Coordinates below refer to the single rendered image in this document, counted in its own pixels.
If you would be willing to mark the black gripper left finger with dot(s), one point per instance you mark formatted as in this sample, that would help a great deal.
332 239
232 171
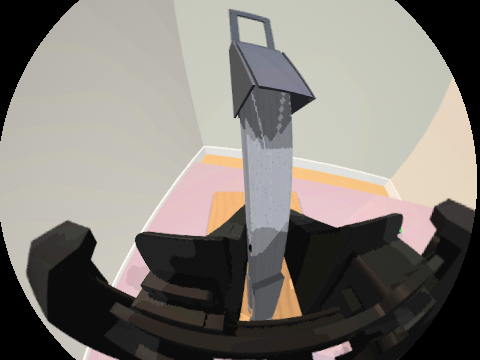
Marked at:
222 255

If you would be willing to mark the light wooden board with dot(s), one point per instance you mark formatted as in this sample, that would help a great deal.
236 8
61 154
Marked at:
224 204

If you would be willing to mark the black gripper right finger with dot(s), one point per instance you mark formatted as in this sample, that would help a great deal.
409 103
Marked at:
316 252

